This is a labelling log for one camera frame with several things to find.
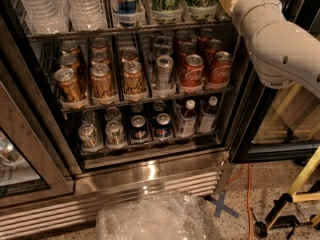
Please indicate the right white cap bottle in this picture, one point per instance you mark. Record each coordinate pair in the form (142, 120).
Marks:
(208, 115)

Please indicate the front left dark blue can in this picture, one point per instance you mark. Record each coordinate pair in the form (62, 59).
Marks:
(138, 128)

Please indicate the gold can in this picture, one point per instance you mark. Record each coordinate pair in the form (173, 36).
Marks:
(133, 76)
(129, 54)
(102, 81)
(69, 60)
(72, 88)
(99, 57)

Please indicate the clear plastic bag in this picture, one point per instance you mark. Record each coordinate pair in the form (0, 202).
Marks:
(167, 216)

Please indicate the yellow black stand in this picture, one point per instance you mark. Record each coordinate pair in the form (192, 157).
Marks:
(274, 220)

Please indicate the left white cap bottle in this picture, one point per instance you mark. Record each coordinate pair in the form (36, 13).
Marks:
(186, 119)

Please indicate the right fridge glass door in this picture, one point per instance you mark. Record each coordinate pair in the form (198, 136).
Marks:
(281, 123)

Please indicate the front middle gold can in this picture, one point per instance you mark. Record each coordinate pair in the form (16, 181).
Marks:
(102, 81)

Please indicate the right clear water bottle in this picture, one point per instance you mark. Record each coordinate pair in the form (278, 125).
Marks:
(87, 15)

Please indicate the front right silver green can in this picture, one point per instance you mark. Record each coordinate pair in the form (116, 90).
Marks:
(114, 133)

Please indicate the front left gold can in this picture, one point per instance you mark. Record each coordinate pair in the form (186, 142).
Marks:
(72, 88)

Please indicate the blue tape cross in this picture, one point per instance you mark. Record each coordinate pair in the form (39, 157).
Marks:
(219, 202)

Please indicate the dark blue can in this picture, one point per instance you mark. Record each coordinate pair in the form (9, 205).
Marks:
(163, 126)
(138, 128)

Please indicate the left clear water bottle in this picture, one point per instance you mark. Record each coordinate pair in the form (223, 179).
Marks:
(46, 16)

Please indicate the silver green can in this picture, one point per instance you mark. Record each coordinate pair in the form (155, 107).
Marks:
(89, 135)
(114, 133)

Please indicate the slim silver can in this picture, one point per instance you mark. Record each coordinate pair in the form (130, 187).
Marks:
(164, 66)

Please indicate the blue silver energy can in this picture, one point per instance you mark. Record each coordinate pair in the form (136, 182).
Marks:
(128, 13)

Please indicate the left fridge door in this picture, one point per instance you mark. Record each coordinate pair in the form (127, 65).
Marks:
(31, 169)

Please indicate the front left red cola can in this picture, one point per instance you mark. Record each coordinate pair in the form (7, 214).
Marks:
(191, 72)

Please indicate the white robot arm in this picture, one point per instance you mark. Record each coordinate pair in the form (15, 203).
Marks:
(282, 52)

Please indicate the front left silver green can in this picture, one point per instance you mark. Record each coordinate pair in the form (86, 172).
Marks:
(89, 135)

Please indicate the front right gold can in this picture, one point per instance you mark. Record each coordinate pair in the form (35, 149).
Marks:
(133, 76)

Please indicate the front right dark blue can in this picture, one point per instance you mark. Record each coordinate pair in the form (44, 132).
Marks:
(163, 126)

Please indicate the front right red cola can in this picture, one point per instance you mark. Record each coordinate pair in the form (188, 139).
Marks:
(219, 71)

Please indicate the stainless steel fridge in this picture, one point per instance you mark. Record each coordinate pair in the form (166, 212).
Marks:
(199, 165)

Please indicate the clear water bottle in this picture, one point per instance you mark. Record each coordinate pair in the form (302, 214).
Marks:
(46, 16)
(87, 15)

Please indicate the red cola can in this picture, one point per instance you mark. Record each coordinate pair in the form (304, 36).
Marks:
(191, 72)
(219, 71)

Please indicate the white cap bottle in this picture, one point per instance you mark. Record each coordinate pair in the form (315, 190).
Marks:
(208, 115)
(186, 119)

